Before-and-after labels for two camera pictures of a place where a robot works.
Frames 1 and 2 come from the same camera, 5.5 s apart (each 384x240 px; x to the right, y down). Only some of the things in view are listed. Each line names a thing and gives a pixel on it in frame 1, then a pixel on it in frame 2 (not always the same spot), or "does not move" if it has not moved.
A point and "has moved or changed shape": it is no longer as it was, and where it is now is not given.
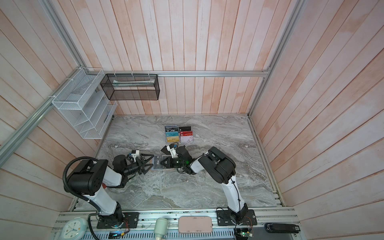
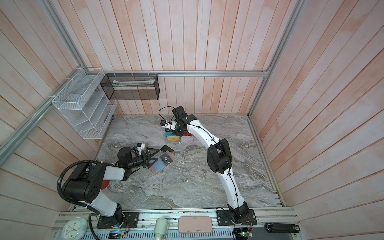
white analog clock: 75,229 does not move
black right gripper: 168,165 to 178,133
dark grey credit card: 157,160 has moved or changed shape
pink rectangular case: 195,224 does not move
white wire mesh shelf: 88,110 does not move
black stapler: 281,228 does not move
